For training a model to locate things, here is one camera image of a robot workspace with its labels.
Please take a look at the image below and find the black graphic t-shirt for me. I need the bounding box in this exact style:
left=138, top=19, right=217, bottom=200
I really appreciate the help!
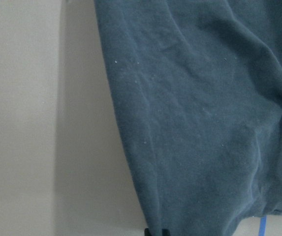
left=95, top=0, right=282, bottom=236

